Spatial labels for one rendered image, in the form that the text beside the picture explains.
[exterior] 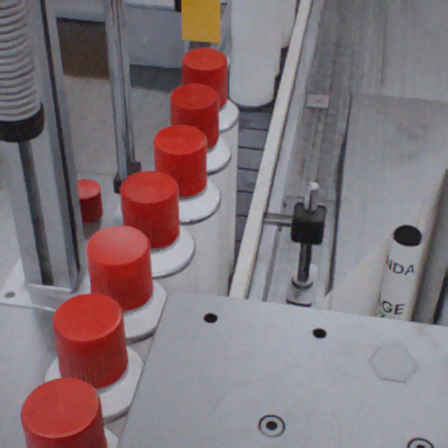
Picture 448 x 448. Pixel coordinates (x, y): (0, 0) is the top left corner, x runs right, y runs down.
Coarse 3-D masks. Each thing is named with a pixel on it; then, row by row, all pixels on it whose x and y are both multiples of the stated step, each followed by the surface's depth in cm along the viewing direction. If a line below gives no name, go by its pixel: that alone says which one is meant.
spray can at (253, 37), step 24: (240, 0) 84; (264, 0) 83; (240, 24) 85; (264, 24) 85; (240, 48) 87; (264, 48) 87; (240, 72) 89; (264, 72) 89; (240, 96) 91; (264, 96) 91
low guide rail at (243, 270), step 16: (304, 0) 106; (304, 16) 102; (304, 32) 103; (288, 64) 92; (288, 80) 90; (288, 96) 87; (272, 128) 82; (272, 144) 80; (272, 160) 78; (256, 192) 74; (256, 208) 72; (256, 224) 70; (256, 240) 69; (240, 256) 67; (240, 272) 65; (240, 288) 64
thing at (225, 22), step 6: (228, 6) 93; (228, 12) 92; (222, 18) 91; (228, 18) 91; (222, 24) 89; (228, 24) 90; (222, 30) 88; (228, 30) 89; (222, 36) 87; (228, 36) 90; (222, 42) 86; (210, 48) 85; (216, 48) 85; (222, 48) 86
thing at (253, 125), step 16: (240, 112) 91; (256, 112) 91; (272, 112) 91; (240, 128) 88; (256, 128) 88; (240, 144) 86; (256, 144) 86; (240, 160) 84; (256, 160) 84; (240, 176) 81; (256, 176) 81; (272, 176) 82; (240, 192) 79; (240, 208) 77; (240, 224) 75; (240, 240) 74
